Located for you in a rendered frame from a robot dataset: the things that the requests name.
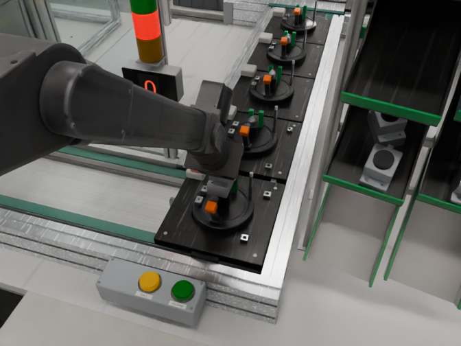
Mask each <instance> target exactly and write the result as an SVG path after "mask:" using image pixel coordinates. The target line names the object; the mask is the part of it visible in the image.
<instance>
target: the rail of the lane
mask: <svg viewBox="0 0 461 346"><path fill-rule="evenodd" d="M0 247H1V248H4V249H8V250H11V251H16V252H18V253H22V254H26V255H30V256H33V257H37V258H40V259H43V260H47V261H50V262H55V263H57V264H62V265H65V266H69V267H71V268H76V269H79V270H83V271H86V272H89V273H93V274H96V275H101V273H102V272H103V270H104V269H105V267H106V265H107V263H108V262H109V260H110V258H111V257H116V258H119V259H122V260H126V261H129V262H134V263H137V264H141V265H144V266H149V267H152V268H157V269H160V270H164V271H167V272H170V273H175V274H178V275H182V276H185V277H190V278H193V279H197V280H200V281H204V282H205V283H206V300H205V302H204V305H208V306H211V307H214V308H218V309H221V310H225V311H228V312H232V313H235V314H240V315H242V316H247V317H250V318H253V319H257V320H260V321H264V322H267V323H271V324H276V320H277V317H278V313H279V308H280V304H281V297H282V292H283V285H284V281H282V280H279V279H275V278H271V277H266V276H263V275H258V274H255V273H251V272H248V271H244V270H239V269H236V268H231V267H229V266H224V265H221V264H219V258H218V257H213V256H210V255H205V254H203V253H198V252H195V251H192V252H191V257H189V256H186V255H181V254H178V253H173V252H170V251H165V250H163V249H158V248H154V247H151V246H146V245H143V244H139V243H136V242H131V241H127V240H122V239H119V238H115V237H112V236H109V235H104V234H100V233H96V232H93V231H88V230H85V229H80V228H77V227H72V226H69V225H66V224H61V223H58V222H53V221H50V220H46V219H42V218H37V217H34V216H29V215H27V214H22V213H19V212H15V211H10V210H7V209H3V208H0Z"/></svg>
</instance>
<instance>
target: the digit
mask: <svg viewBox="0 0 461 346"><path fill-rule="evenodd" d="M137 74H138V79H139V86H140V87H143V88H144V89H147V90H149V91H152V92H155V93H157V94H159V95H161V90H160V84H159V79H158V76H152V75H148V74H143V73H137Z"/></svg>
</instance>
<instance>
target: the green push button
mask: <svg viewBox="0 0 461 346"><path fill-rule="evenodd" d="M172 292H173V296H174V297H175V298H176V299H177V300H179V301H185V300H188V299H189V298H190V297H191V296H192V294H193V286H192V284H191V283H190V282H189V281H187V280H180V281H178V282H176V283H175V284H174V286H173V288H172Z"/></svg>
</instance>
